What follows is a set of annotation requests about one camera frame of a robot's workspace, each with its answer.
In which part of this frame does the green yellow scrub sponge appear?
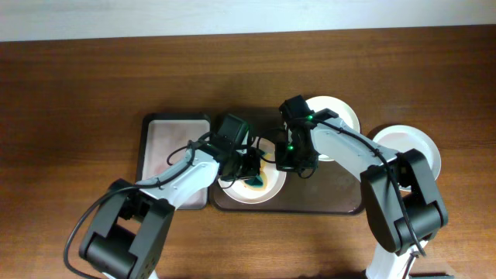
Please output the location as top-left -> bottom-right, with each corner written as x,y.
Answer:
243,152 -> 277,191

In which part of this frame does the white plate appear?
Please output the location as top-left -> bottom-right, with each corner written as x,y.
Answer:
373,125 -> 442,179
218,139 -> 287,205
304,95 -> 360,162

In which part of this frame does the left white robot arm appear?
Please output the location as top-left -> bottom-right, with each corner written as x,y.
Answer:
74,114 -> 260,279

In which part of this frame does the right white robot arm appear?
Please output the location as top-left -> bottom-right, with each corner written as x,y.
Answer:
275,95 -> 449,278

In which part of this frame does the large dark brown tray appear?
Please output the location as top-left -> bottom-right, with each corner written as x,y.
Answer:
208,107 -> 368,216

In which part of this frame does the small tray with soapy water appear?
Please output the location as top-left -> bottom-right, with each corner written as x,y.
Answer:
136,113 -> 219,210

